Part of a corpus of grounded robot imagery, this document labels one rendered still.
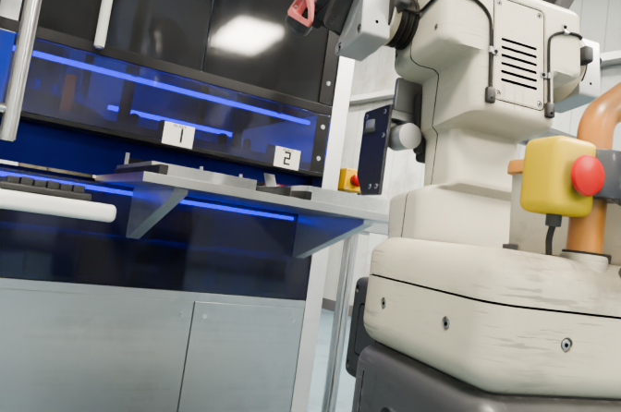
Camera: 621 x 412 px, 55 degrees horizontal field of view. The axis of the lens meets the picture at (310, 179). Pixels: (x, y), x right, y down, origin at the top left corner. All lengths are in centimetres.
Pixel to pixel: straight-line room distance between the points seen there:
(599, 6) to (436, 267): 487
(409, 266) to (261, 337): 120
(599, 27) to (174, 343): 436
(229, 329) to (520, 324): 129
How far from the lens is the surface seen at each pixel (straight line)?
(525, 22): 104
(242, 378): 180
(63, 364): 164
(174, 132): 165
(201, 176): 139
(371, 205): 148
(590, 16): 540
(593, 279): 59
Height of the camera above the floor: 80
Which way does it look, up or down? 5 degrees up
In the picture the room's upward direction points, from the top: 8 degrees clockwise
